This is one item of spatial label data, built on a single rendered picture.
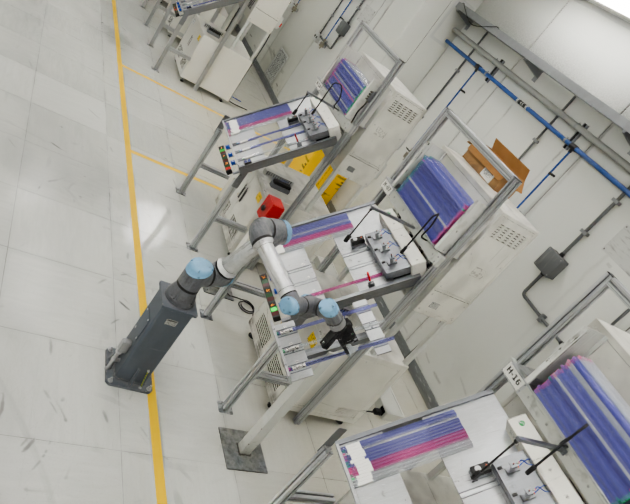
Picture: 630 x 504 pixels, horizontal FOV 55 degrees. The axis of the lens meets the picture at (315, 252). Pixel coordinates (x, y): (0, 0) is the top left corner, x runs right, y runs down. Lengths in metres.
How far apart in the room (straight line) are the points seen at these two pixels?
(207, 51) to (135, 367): 4.80
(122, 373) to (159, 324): 0.37
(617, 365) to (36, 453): 2.36
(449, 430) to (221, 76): 5.63
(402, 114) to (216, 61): 3.47
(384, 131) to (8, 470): 3.07
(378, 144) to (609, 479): 2.81
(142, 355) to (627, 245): 3.03
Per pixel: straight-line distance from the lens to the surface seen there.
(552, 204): 4.75
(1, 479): 2.76
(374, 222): 3.56
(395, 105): 4.33
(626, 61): 5.02
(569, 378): 2.53
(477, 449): 2.63
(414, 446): 2.61
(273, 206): 3.89
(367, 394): 3.82
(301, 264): 3.36
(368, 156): 4.45
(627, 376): 2.64
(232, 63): 7.43
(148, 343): 3.08
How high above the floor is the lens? 2.24
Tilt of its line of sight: 23 degrees down
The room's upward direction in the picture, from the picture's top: 38 degrees clockwise
